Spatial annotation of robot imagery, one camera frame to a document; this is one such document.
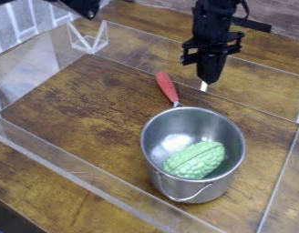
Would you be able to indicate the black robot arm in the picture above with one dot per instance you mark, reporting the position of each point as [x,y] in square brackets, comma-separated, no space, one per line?
[235,36]

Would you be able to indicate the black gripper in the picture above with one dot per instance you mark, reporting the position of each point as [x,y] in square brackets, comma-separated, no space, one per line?
[207,46]

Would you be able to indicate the green bitter gourd toy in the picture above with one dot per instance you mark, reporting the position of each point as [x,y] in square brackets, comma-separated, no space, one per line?
[195,161]

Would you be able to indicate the orange handled metal spoon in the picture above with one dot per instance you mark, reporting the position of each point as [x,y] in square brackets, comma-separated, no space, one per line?
[166,88]

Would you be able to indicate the clear acrylic corner bracket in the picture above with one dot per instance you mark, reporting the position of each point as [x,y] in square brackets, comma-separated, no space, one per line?
[86,43]

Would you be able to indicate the black wall strip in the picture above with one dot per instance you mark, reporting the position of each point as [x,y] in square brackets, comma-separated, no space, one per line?
[251,24]

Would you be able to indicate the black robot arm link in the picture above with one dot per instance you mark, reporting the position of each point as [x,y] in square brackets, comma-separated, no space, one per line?
[86,8]

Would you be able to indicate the stainless steel pot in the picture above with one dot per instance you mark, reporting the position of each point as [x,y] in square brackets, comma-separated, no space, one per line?
[174,129]

